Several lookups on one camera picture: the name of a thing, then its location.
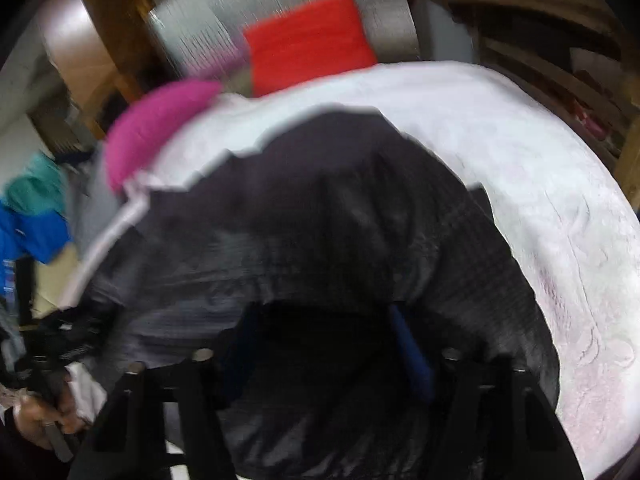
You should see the pink pillow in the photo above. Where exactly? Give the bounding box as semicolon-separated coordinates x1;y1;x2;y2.
107;80;224;194

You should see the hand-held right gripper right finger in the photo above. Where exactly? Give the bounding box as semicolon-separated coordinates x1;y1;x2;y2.
387;305;562;480

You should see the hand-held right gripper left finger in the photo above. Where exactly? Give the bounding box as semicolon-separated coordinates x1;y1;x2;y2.
92;347;237;480

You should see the teal garment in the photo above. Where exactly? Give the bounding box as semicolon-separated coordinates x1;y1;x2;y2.
4;152;69;222

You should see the silver foil mat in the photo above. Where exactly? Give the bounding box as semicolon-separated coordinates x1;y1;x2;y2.
145;0;422;97

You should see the wooden cabinet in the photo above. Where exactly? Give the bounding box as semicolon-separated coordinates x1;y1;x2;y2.
39;0;187;137

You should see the wooden shelf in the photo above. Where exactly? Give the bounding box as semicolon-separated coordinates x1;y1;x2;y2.
400;0;640;212

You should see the white bed sheet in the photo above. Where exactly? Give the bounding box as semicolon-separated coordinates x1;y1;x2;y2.
57;60;640;480

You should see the grey cloth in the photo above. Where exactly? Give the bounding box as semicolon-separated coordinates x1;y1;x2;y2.
64;142;127;262

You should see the person's left hand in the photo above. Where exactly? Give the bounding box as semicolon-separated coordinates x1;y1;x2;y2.
14;366;89;449

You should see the red pillow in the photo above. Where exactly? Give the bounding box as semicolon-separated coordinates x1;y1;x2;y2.
243;0;379;99

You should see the dark puffer jacket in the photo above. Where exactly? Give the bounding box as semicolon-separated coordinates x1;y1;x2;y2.
65;107;562;480

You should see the bright blue garment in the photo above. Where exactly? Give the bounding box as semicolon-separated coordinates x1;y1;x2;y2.
0;204;77;267

